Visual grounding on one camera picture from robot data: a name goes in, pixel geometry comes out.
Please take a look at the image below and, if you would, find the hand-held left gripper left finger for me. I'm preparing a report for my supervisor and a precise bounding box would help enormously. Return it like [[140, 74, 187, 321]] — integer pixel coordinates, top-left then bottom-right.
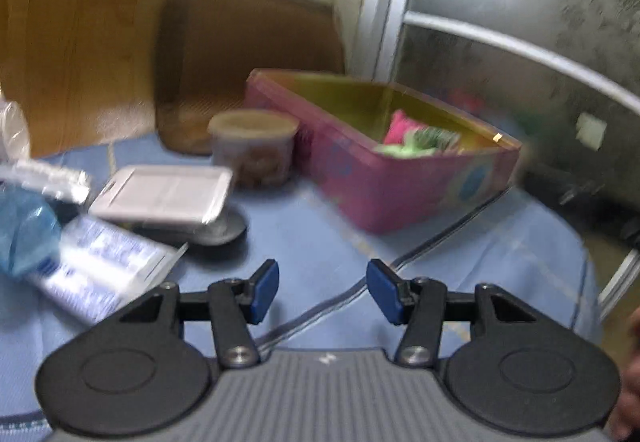
[[117, 259, 279, 369]]

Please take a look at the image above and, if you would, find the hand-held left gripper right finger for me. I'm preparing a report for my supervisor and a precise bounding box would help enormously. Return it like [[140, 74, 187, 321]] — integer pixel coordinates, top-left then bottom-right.
[[366, 259, 538, 368]]

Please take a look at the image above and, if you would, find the pink tin box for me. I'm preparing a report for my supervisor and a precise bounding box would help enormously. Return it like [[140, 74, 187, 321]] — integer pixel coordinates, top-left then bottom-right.
[[245, 68, 523, 235]]

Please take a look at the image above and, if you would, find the clear plastic wrapper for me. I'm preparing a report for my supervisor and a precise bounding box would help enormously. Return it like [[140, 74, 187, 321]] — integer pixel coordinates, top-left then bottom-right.
[[0, 159, 93, 203]]

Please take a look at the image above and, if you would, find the blue plastic packet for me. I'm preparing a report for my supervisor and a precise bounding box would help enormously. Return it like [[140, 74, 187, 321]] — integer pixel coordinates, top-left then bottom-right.
[[0, 187, 63, 277]]

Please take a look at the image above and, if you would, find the person's right hand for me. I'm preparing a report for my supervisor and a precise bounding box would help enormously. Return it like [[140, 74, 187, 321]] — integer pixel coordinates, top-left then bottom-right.
[[612, 307, 640, 440]]

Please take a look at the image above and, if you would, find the black round object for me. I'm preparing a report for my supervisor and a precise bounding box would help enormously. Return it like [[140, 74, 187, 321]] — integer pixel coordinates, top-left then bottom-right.
[[135, 209, 248, 247]]

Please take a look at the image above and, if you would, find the blue tablecloth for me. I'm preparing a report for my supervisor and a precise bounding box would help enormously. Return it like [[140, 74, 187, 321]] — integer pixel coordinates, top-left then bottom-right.
[[0, 132, 606, 442]]

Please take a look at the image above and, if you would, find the clear plastic snack jar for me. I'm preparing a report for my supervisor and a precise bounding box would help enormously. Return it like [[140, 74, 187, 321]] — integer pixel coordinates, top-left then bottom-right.
[[207, 110, 301, 190]]

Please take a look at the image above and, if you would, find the white and blue tissue pack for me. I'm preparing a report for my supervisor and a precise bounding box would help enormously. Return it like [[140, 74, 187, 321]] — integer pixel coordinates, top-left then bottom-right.
[[27, 214, 188, 325]]

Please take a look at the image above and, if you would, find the pink fluffy cloth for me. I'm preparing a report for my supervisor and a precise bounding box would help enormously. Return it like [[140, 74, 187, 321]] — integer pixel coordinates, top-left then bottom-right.
[[384, 109, 431, 145]]

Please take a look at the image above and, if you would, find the brown chair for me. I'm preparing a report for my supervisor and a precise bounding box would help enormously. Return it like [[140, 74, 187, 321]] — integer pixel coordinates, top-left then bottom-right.
[[152, 0, 348, 155]]

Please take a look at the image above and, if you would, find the frosted glass sliding door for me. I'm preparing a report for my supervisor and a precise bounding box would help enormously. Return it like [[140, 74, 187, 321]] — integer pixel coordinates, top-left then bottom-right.
[[350, 0, 640, 317]]

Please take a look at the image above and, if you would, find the white sticker on glass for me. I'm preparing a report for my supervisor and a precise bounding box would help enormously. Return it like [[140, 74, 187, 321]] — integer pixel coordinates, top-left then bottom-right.
[[575, 113, 608, 153]]

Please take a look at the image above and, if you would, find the clear bag of cups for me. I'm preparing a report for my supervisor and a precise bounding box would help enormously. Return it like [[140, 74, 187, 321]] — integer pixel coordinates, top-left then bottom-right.
[[0, 99, 31, 163]]

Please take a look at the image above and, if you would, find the wooden wall panel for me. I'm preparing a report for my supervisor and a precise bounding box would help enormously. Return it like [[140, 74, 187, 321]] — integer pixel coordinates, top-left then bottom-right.
[[0, 0, 208, 157]]

